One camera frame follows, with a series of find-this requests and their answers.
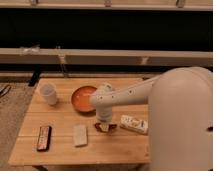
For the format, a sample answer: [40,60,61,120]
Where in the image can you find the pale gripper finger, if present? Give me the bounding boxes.
[100,123,109,132]

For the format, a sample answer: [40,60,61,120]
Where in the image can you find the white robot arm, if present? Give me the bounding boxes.
[90,67,213,171]

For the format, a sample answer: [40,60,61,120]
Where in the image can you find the white sponge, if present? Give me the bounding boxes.
[73,125,88,147]

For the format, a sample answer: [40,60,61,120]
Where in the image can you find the white snack box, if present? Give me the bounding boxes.
[120,115,148,134]

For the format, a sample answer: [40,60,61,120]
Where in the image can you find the orange bowl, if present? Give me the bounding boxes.
[71,86,97,113]

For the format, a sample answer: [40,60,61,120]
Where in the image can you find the wooden table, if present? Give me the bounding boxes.
[9,78,149,166]

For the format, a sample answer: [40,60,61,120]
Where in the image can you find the white plastic cup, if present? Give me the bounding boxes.
[39,83,57,105]

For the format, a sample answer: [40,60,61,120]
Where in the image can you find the black cable left floor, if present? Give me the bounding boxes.
[0,83,12,98]

